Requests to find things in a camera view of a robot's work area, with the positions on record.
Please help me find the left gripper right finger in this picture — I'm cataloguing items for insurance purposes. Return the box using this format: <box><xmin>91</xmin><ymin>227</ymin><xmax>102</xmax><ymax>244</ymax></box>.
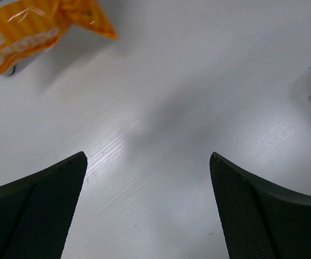
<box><xmin>210</xmin><ymin>152</ymin><xmax>311</xmax><ymax>258</ymax></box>

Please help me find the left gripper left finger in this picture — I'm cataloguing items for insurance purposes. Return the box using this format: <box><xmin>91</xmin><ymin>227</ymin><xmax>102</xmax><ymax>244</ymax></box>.
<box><xmin>0</xmin><ymin>152</ymin><xmax>87</xmax><ymax>258</ymax></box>

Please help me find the orange blue orecchiette bag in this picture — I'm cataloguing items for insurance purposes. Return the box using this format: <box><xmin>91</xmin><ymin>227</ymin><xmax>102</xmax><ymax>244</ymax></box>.
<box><xmin>0</xmin><ymin>0</ymin><xmax>117</xmax><ymax>76</ymax></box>

